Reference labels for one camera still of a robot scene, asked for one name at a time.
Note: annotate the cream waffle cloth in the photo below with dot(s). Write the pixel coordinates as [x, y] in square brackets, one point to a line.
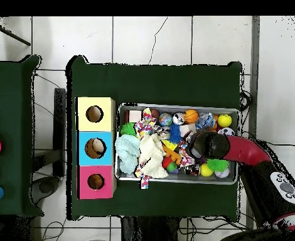
[151, 155]

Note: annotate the mint green waffle cloth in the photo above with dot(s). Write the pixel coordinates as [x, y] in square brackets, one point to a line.
[127, 150]

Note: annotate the colourful patterned cloth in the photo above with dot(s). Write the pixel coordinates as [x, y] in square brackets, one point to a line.
[144, 181]
[145, 124]

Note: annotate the green spiky ball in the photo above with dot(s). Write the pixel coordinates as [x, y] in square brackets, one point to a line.
[128, 129]
[217, 165]

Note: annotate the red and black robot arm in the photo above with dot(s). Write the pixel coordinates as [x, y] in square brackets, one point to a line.
[245, 150]

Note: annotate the wooden three-hole box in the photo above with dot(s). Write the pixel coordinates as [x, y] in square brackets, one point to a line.
[107, 148]

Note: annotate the plain wooden cube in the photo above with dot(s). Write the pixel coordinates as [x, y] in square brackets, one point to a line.
[135, 116]

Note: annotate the globe print ball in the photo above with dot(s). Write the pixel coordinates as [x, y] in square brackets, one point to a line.
[165, 119]

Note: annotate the orange basketball toy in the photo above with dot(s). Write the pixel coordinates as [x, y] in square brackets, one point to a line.
[191, 116]

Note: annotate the dark green tablecloth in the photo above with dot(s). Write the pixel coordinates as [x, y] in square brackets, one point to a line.
[14, 150]
[150, 85]

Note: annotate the black and white soccer ball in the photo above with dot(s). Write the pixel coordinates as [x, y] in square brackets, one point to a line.
[226, 131]

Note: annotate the black stand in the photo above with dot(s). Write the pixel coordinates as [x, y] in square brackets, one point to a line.
[60, 125]

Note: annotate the black tripod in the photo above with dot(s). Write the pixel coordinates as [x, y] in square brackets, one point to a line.
[14, 36]

